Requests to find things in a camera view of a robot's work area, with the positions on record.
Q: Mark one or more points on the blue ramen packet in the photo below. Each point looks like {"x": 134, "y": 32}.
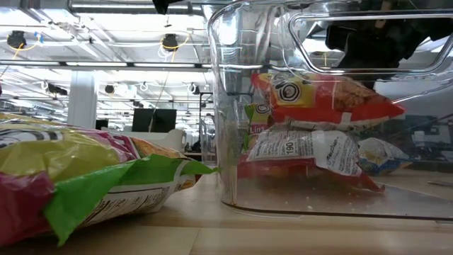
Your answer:
{"x": 382, "y": 156}

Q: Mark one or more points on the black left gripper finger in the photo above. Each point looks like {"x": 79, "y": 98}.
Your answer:
{"x": 166, "y": 5}

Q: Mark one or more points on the orange red ramen packet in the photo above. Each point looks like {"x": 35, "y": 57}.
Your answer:
{"x": 318, "y": 106}

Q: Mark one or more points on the white pillar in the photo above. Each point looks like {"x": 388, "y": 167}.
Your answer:
{"x": 82, "y": 99}

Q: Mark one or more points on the red and white ramen packet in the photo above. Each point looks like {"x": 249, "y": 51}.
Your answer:
{"x": 301, "y": 148}

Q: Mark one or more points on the white plastic bin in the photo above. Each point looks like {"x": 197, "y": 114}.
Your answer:
{"x": 159, "y": 140}

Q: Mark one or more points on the large clear plastic bin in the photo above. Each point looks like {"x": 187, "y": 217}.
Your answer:
{"x": 226, "y": 141}

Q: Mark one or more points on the black background monitor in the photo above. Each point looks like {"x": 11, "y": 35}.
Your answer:
{"x": 155, "y": 120}

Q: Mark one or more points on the long ceiling light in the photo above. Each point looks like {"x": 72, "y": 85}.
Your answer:
{"x": 95, "y": 64}

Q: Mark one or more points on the small clear plastic bin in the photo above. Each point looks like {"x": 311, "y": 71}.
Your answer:
{"x": 210, "y": 141}

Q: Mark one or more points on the silver ventilation duct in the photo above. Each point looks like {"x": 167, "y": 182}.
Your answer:
{"x": 106, "y": 6}

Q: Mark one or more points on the background black robot arm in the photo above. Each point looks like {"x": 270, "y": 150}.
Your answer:
{"x": 195, "y": 146}

